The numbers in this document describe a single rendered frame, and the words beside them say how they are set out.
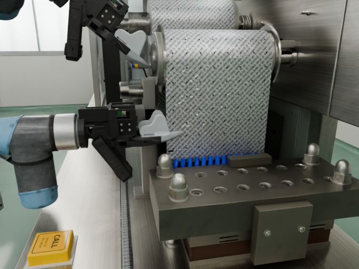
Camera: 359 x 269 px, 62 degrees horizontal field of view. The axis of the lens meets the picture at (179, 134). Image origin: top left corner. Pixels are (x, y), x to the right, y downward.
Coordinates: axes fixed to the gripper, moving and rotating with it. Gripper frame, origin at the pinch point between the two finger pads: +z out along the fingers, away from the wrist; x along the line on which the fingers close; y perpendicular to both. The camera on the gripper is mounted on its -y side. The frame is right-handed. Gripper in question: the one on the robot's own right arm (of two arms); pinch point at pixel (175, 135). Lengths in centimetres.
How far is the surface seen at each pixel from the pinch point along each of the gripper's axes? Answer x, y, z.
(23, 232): 134, -109, -84
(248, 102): -0.2, 6.7, 16.7
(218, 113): -0.2, 4.4, 9.7
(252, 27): 27.7, 23.7, 29.1
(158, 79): 1.8, 12.1, -3.1
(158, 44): 1.3, 19.2, -3.2
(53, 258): -13.5, -17.7, -25.1
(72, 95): 556, -85, -107
